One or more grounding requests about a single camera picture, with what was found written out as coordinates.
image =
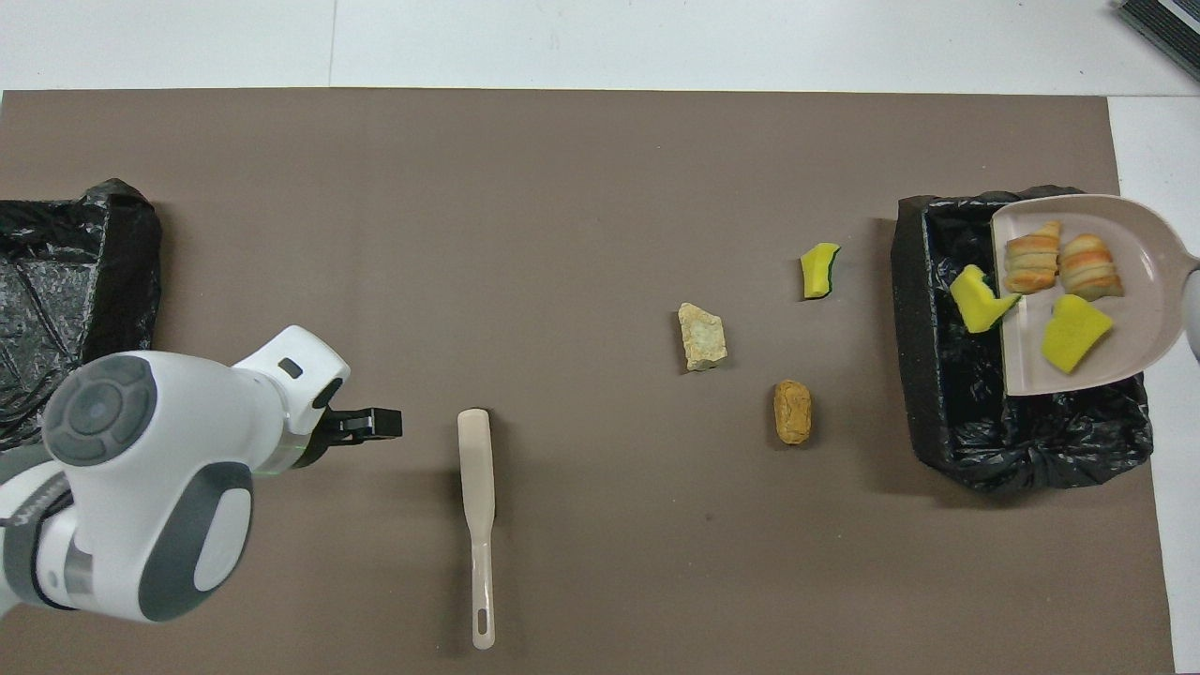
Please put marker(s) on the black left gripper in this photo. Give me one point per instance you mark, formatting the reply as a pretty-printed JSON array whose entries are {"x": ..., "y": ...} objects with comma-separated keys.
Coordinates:
[{"x": 336, "y": 427}]

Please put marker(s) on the pale angular toy bread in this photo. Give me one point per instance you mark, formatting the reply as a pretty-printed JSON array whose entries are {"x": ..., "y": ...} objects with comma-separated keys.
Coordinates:
[{"x": 702, "y": 337}]

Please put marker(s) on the brown oval toy bread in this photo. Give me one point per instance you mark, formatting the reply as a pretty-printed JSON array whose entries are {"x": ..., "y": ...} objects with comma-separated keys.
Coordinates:
[{"x": 793, "y": 412}]

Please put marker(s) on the yellow green sponge piece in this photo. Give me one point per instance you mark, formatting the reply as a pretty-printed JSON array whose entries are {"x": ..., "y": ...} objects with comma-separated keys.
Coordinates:
[{"x": 818, "y": 272}]

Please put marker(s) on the notched yellow sponge piece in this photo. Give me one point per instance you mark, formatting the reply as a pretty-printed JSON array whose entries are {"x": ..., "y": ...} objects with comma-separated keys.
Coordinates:
[{"x": 980, "y": 300}]

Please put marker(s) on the pale toy croissant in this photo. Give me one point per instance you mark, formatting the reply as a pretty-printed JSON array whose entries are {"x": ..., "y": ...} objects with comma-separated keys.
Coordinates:
[{"x": 1031, "y": 258}]

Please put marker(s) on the rounded yellow sponge piece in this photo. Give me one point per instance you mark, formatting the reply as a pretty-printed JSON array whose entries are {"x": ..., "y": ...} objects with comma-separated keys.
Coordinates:
[{"x": 1075, "y": 335}]

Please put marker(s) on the orange striped toy croissant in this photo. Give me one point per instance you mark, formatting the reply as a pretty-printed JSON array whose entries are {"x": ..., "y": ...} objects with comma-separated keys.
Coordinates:
[{"x": 1089, "y": 267}]

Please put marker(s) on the beige plastic dustpan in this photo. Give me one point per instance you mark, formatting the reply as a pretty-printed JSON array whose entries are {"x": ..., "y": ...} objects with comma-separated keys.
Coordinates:
[{"x": 1139, "y": 309}]

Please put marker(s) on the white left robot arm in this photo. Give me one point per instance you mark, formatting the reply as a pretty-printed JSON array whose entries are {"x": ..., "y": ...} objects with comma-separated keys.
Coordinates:
[{"x": 159, "y": 450}]

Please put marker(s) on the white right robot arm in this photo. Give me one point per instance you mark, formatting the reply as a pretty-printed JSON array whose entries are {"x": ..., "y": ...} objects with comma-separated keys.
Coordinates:
[{"x": 1193, "y": 319}]

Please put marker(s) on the bin with black bag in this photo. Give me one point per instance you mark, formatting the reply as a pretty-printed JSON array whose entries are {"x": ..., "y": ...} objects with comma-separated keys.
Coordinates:
[
  {"x": 56, "y": 281},
  {"x": 1031, "y": 441}
]

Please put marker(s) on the brown table mat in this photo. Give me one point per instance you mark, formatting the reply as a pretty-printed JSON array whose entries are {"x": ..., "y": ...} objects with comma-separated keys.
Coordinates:
[{"x": 609, "y": 141}]

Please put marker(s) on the black ribbed device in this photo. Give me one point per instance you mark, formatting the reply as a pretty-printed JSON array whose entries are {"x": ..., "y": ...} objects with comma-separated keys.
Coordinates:
[{"x": 1167, "y": 23}]

